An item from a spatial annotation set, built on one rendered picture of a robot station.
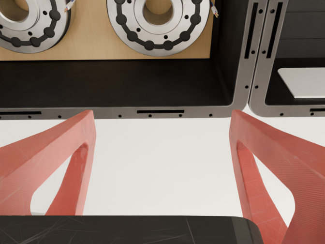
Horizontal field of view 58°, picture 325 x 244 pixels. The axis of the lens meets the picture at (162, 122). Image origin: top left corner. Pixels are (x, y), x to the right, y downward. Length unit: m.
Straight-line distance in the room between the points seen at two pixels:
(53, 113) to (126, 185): 0.44
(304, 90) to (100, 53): 0.23
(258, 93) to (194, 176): 0.43
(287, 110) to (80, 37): 0.24
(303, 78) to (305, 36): 0.06
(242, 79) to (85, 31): 0.19
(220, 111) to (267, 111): 0.04
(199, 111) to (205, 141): 0.33
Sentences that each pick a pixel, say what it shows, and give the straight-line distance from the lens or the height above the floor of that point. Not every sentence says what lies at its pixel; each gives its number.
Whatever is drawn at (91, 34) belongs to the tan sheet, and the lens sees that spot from 0.36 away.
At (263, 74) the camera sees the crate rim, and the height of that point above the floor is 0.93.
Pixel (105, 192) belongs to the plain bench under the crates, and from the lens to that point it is 0.73.
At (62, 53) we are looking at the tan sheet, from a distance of 0.38.
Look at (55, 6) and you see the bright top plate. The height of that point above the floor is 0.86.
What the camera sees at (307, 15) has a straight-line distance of 0.38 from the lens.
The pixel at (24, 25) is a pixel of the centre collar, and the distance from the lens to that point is 0.34.
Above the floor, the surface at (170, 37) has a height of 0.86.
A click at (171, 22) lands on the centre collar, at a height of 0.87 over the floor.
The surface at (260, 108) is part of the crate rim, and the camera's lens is 0.29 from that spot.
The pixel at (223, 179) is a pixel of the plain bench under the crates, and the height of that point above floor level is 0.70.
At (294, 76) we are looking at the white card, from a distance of 0.35.
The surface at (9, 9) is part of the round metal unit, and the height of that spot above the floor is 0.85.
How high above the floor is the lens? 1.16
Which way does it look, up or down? 53 degrees down
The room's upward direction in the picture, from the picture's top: 180 degrees clockwise
